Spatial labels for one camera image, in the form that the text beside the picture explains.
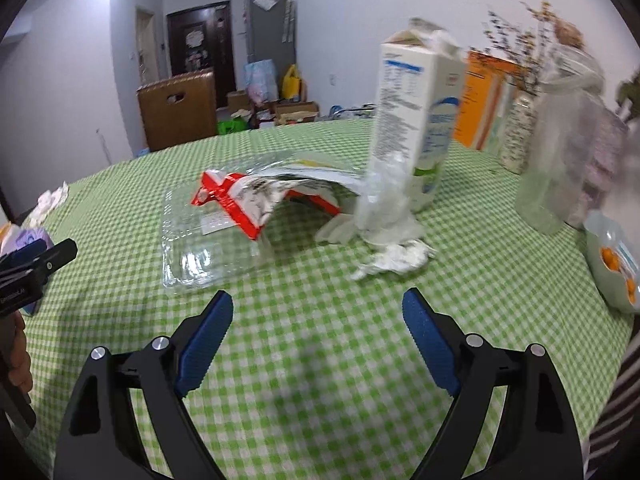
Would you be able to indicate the dark wooden chair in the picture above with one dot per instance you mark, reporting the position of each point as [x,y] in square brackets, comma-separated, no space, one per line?
[615,425]

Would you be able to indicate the wooden interior door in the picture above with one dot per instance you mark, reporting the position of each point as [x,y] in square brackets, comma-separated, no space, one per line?
[145,45]

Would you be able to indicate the grey refrigerator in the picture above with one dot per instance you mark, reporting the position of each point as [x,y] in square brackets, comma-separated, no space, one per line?
[270,35]

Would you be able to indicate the blue and white sachet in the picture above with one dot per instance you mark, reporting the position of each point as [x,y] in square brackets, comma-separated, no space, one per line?
[625,252]

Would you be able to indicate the clear plastic clamshell box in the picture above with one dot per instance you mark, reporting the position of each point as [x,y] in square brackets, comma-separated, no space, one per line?
[210,260]

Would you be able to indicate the clear plastic film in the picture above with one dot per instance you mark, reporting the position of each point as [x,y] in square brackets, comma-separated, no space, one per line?
[385,200]

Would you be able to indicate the pale green wavy bowl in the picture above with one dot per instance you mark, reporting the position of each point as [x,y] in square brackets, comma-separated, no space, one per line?
[602,240]

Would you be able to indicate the orange book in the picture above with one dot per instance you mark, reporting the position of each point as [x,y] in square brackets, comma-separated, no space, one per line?
[475,110]

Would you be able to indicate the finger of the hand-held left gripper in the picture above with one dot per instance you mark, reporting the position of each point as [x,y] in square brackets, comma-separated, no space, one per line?
[55,257]
[25,251]

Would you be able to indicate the green checked tablecloth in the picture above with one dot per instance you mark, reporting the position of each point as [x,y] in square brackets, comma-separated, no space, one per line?
[325,320]

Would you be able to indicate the pile of small oranges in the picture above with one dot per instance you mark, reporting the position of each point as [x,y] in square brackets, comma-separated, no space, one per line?
[611,259]

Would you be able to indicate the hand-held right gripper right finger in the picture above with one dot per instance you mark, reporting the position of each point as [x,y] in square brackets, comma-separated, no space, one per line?
[430,345]

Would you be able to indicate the dried berry branches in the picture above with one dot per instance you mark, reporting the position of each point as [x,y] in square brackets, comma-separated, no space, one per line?
[530,35]

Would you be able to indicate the open cardboard box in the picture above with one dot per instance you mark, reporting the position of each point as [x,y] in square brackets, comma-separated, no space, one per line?
[297,114]

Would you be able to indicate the yellow tote bag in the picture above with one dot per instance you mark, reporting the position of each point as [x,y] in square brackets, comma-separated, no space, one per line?
[291,85]

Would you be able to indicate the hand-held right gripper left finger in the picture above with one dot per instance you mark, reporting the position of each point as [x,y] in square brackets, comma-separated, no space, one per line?
[207,345]

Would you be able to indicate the purple textured vase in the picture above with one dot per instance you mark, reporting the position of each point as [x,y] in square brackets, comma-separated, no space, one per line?
[627,170]

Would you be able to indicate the white milk carton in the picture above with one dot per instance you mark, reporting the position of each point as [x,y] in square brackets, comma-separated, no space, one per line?
[400,110]

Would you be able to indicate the white folded umbrella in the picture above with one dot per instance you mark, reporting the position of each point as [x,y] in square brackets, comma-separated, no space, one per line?
[289,15]

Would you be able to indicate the brown wooden chair back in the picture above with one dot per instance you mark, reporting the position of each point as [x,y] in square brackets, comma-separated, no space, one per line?
[175,120]

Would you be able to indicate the green bag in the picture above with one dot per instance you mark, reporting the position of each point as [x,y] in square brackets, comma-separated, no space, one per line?
[230,126]

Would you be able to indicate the crumpled white tissue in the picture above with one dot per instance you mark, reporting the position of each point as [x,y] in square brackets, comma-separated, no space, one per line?
[50,200]

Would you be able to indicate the dark entrance door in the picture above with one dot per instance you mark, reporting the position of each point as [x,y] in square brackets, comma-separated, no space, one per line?
[210,25]

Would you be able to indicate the small cardboard box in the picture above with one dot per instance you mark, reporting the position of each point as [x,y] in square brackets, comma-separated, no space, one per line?
[238,100]

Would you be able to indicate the white paper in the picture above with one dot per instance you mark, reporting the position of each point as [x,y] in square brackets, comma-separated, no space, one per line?
[395,260]

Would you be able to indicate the red and white wrapper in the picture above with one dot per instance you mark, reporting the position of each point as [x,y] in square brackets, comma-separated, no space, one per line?
[235,200]

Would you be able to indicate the floral ceramic vase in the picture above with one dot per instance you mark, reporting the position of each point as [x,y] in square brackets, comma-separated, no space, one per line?
[517,135]

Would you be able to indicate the person's left hand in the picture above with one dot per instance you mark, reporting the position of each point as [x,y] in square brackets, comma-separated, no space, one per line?
[21,355]

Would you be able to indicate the blue patterned bag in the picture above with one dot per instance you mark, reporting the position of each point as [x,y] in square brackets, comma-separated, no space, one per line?
[260,82]

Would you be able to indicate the clear plastic water bottle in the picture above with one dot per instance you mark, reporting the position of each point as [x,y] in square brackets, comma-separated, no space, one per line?
[555,160]

